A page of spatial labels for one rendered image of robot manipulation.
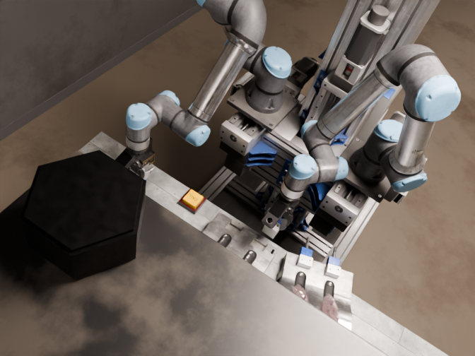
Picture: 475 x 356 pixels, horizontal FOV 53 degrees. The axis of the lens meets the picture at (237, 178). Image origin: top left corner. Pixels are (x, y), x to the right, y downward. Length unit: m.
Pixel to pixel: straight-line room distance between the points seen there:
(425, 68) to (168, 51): 2.60
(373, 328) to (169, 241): 1.49
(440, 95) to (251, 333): 1.03
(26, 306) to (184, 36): 3.55
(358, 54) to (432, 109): 0.45
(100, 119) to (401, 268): 2.08
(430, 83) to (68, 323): 1.12
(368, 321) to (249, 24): 1.12
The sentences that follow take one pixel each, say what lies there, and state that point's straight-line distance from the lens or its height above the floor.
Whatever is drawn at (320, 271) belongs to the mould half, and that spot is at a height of 0.85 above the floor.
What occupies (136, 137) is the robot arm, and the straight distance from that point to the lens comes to 1.51.
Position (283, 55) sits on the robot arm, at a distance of 1.85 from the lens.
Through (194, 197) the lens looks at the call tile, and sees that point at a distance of 1.86.
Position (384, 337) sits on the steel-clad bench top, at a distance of 1.87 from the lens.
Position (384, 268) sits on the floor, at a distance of 3.00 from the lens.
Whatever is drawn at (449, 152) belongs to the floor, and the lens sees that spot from 3.85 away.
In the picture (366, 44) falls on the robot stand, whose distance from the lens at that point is 1.69.
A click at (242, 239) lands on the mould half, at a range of 1.73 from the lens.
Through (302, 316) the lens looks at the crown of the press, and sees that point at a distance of 0.42.
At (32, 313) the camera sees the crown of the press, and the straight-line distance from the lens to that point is 0.41.
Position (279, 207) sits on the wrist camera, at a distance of 1.58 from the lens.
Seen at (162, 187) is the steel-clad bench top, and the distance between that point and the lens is 1.91.
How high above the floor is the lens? 2.38
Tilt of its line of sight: 53 degrees down
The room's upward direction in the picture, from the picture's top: 19 degrees clockwise
